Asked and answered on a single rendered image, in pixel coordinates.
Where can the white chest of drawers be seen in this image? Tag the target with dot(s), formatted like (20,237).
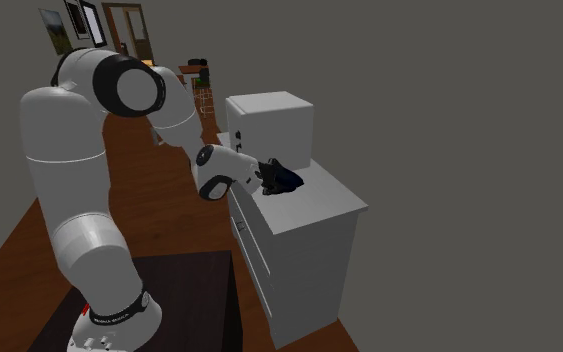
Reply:
(300,244)

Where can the dark blue bowl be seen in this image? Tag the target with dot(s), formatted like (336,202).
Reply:
(290,178)

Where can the landscape wall picture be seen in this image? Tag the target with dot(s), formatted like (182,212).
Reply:
(56,30)

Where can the black framed wall picture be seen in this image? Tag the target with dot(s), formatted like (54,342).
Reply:
(76,19)

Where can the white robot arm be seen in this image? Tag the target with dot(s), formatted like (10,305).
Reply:
(66,195)

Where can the white box appliance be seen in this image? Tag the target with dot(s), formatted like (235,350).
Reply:
(271,126)

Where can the white picture in black frame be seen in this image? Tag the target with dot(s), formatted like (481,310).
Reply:
(94,23)

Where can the brown wooden door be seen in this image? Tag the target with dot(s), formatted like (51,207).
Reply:
(130,31)

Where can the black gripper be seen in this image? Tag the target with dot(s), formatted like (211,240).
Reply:
(267,178)

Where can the dark robot stand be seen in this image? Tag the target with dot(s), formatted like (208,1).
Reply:
(198,302)

